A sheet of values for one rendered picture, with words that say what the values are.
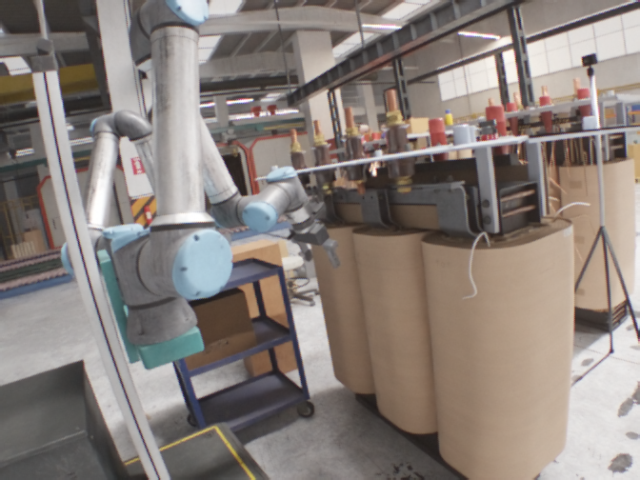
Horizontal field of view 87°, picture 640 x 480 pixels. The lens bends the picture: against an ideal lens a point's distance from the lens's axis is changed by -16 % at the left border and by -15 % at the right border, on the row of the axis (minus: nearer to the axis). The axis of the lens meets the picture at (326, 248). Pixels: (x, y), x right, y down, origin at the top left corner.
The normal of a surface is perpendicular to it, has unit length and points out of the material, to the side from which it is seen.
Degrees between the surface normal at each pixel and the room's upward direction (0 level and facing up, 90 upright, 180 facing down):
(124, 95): 90
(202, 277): 95
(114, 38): 90
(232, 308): 90
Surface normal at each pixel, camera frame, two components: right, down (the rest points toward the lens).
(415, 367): -0.25, 0.23
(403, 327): -0.51, 0.25
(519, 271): 0.04, 0.19
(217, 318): 0.51, 0.09
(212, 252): 0.84, 0.06
